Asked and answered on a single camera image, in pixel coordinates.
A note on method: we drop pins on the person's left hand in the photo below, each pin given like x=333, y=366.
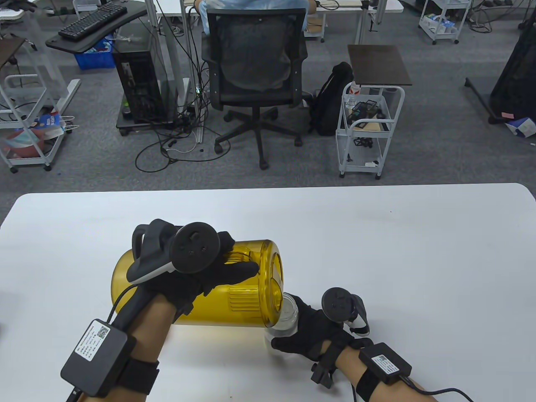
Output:
x=188, y=284

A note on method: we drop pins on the person's right hand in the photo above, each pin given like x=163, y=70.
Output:
x=314, y=335

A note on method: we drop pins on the clear water cup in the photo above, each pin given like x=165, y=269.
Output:
x=289, y=318

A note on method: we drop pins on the yellow transparent kettle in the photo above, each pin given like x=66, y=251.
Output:
x=234, y=301

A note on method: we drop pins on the person's left forearm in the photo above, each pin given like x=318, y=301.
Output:
x=144, y=331

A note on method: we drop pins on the person's right forearm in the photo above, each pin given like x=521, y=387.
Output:
x=351, y=365

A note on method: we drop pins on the grey left hand controller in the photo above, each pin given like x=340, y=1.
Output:
x=197, y=247

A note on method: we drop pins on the grey hand controller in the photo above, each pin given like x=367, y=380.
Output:
x=197, y=247
x=337, y=302

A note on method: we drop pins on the grey right hand controller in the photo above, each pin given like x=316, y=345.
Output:
x=337, y=302

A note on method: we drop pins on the black right wrist sensor box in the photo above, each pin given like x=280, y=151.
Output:
x=385, y=362

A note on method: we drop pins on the black wrist sensor box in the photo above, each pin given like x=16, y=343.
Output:
x=385, y=362
x=94, y=358

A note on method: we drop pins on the black left wrist sensor box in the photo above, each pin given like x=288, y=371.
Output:
x=94, y=358

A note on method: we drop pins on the white rolling cart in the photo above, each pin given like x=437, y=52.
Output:
x=444, y=38
x=46, y=161
x=360, y=169

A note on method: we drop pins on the black wheeled platform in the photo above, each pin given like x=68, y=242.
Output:
x=125, y=121

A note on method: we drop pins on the black computer tower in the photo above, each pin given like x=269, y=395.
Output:
x=134, y=83

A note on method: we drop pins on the blue white bag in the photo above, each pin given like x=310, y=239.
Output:
x=49, y=123

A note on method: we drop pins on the black backpack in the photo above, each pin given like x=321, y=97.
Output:
x=331, y=100

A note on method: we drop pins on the black mesh office chair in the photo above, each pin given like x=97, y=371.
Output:
x=251, y=50

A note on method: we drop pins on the blue plastic crate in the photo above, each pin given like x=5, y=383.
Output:
x=94, y=59

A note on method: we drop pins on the dark brown side table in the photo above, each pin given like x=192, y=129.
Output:
x=8, y=48
x=377, y=65

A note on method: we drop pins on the black curved desk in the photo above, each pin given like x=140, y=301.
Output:
x=136, y=11

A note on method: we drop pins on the white long desk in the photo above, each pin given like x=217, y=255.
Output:
x=167, y=5

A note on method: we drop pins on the black keyboard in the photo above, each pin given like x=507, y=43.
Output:
x=92, y=20

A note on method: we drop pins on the cardboard box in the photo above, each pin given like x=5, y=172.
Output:
x=315, y=26

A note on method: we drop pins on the white blue box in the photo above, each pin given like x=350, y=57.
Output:
x=523, y=127

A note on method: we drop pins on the black fabric stand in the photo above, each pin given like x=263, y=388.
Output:
x=515, y=83

